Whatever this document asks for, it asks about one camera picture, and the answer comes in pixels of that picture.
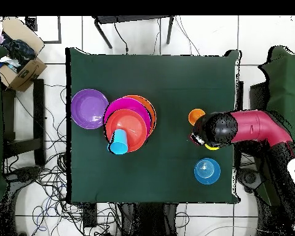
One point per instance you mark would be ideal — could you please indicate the purple bowl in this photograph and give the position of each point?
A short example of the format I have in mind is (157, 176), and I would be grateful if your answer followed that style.
(89, 109)

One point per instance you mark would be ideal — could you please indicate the yellow cup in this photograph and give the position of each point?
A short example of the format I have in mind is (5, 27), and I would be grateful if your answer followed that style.
(211, 148)

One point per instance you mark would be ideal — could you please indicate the black metal frame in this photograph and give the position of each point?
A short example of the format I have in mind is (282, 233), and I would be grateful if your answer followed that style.
(38, 110)

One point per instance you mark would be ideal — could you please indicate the large pink bowl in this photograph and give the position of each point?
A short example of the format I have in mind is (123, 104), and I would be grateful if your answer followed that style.
(127, 104)

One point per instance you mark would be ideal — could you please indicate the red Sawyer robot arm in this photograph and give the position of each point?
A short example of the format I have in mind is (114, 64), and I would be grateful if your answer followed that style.
(255, 127)

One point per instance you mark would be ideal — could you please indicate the dark blue clothes bundle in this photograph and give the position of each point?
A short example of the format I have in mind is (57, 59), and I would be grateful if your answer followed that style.
(19, 49)

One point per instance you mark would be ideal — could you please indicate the large orange bowl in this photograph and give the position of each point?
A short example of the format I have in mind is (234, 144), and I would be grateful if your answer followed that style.
(150, 105)

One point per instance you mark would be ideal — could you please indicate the black metal stand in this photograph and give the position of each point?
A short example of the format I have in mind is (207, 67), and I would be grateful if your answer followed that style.
(127, 19)

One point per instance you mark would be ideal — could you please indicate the dark green tablecloth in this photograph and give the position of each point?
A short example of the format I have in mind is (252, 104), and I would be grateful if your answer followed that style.
(137, 73)

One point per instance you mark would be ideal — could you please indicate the black power strip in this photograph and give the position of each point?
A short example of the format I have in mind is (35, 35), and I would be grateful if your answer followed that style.
(89, 216)

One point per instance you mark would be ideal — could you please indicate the red bowl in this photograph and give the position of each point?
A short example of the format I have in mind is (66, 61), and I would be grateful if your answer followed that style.
(132, 125)

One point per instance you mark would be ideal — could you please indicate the light blue shallow bowl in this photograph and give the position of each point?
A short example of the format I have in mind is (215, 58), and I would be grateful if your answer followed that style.
(206, 175)

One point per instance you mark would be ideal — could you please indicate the cardboard box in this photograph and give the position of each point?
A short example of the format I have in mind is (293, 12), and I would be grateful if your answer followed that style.
(27, 73)

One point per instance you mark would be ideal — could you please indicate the light blue cup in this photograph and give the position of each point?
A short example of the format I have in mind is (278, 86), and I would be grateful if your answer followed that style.
(119, 145)

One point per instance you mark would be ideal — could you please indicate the black floor equipment with knob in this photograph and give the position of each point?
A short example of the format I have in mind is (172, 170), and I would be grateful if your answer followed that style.
(27, 173)

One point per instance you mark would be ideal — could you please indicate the orange cup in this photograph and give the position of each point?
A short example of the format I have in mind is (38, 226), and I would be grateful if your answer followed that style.
(193, 115)

